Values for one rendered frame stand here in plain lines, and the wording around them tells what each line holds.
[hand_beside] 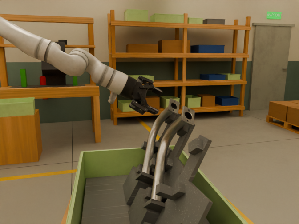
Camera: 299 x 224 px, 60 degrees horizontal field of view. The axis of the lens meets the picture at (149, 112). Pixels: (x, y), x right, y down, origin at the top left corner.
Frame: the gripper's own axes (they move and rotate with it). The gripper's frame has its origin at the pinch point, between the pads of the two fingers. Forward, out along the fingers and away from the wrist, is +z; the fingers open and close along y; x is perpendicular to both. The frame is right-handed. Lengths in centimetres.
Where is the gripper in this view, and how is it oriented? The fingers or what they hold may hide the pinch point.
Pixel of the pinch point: (158, 102)
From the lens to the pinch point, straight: 93.8
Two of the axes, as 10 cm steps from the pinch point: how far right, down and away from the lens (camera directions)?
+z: 8.7, 4.1, 2.7
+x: -4.6, 4.9, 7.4
